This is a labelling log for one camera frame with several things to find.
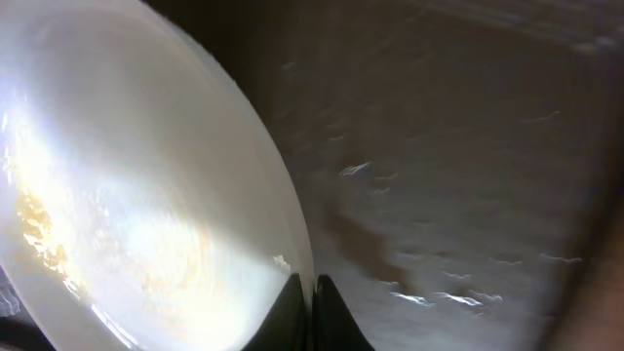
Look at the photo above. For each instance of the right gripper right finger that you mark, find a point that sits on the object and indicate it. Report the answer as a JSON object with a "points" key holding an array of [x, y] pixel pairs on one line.
{"points": [[334, 328]]}

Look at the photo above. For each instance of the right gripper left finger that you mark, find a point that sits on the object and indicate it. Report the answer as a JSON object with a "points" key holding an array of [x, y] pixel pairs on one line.
{"points": [[284, 328]]}

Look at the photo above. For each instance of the cream white plate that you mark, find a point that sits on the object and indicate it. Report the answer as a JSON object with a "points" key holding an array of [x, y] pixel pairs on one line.
{"points": [[144, 206]]}

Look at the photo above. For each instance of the dark brown serving tray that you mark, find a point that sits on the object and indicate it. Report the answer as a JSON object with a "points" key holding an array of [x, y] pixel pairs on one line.
{"points": [[455, 161]]}

